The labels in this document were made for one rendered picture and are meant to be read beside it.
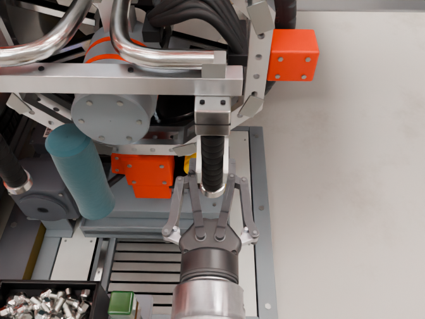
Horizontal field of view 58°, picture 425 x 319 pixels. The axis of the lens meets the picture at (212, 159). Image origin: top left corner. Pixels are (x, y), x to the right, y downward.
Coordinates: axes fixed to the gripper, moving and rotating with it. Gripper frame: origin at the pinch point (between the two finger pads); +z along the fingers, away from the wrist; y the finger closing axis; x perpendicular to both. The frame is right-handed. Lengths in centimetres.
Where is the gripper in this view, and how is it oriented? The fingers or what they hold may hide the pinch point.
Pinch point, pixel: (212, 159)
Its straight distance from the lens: 61.0
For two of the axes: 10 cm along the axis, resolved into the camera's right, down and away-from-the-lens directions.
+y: 10.0, 0.1, -0.2
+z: 0.2, -7.9, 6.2
